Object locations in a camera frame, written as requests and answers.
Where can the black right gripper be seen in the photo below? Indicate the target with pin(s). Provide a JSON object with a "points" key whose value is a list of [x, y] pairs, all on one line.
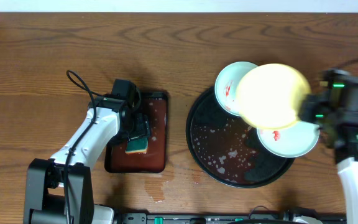
{"points": [[307, 112]]}

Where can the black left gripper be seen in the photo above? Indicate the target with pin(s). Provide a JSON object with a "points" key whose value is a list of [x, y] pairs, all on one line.
{"points": [[140, 131]]}

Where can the green orange sponge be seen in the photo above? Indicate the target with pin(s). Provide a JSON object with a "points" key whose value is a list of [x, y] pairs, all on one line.
{"points": [[137, 146]]}

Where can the mint green plate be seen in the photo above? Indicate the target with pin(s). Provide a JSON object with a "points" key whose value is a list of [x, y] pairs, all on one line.
{"points": [[295, 141], [227, 82]]}

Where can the yellow plate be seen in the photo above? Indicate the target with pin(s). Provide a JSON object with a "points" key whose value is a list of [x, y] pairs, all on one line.
{"points": [[270, 96]]}

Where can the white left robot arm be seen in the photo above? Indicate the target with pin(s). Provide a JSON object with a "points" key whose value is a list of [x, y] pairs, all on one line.
{"points": [[59, 189]]}

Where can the black rectangular water tray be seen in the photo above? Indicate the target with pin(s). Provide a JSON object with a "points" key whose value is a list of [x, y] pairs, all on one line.
{"points": [[155, 106]]}

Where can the black round tray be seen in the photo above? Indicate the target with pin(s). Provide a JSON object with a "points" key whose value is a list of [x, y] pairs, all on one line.
{"points": [[227, 148]]}

